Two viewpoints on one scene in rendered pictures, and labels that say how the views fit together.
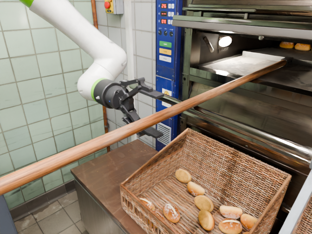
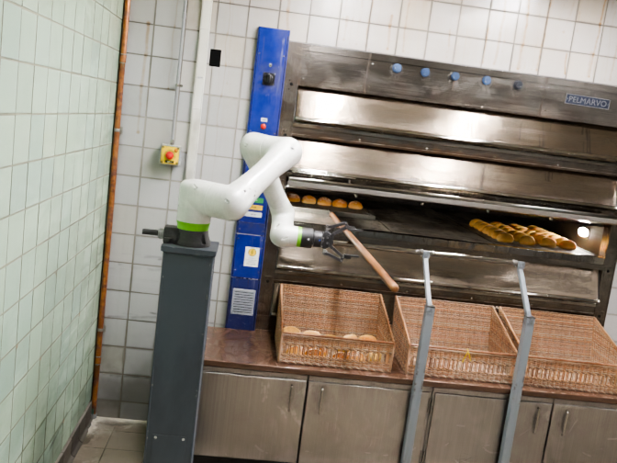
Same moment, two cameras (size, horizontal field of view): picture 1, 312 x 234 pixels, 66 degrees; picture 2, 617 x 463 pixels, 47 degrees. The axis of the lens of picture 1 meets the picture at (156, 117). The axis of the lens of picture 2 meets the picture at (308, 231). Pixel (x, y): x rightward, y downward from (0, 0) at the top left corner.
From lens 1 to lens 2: 295 cm
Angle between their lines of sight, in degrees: 53
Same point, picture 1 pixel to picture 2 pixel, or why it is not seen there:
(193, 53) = not seen: hidden behind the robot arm
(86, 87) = (291, 234)
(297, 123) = (377, 254)
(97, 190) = (237, 360)
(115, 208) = (273, 364)
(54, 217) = not seen: outside the picture
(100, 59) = (286, 212)
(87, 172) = not seen: hidden behind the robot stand
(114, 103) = (321, 242)
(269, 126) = (359, 261)
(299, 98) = (378, 235)
